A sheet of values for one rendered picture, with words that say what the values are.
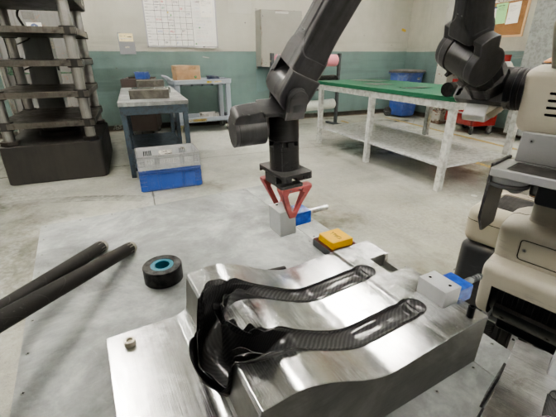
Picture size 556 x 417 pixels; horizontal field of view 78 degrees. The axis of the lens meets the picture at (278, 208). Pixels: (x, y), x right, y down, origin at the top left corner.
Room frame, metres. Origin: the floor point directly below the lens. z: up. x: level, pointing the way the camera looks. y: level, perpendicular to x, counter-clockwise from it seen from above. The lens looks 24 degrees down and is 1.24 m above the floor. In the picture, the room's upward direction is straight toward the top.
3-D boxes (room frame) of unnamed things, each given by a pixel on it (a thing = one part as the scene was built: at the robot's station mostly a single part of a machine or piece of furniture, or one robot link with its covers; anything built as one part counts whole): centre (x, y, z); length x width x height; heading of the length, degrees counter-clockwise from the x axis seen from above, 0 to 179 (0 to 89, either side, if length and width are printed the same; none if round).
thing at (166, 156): (3.46, 1.13, 0.28); 0.61 x 0.41 x 0.15; 111
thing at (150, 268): (0.62, 0.25, 0.82); 0.08 x 0.08 x 0.04
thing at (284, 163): (0.65, -0.01, 1.06); 0.10 x 0.07 x 0.07; 28
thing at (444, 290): (0.47, -0.30, 0.89); 0.13 x 0.05 x 0.05; 118
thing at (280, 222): (0.67, -0.05, 0.93); 0.13 x 0.05 x 0.05; 118
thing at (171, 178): (3.46, 1.14, 0.11); 0.61 x 0.41 x 0.22; 111
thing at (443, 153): (4.45, -1.53, 0.51); 2.40 x 1.13 x 1.02; 25
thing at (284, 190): (0.64, -0.02, 0.99); 0.07 x 0.07 x 0.09; 28
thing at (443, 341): (0.39, -0.03, 0.87); 0.50 x 0.26 x 0.14; 119
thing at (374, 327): (0.39, -0.05, 0.92); 0.35 x 0.16 x 0.09; 119
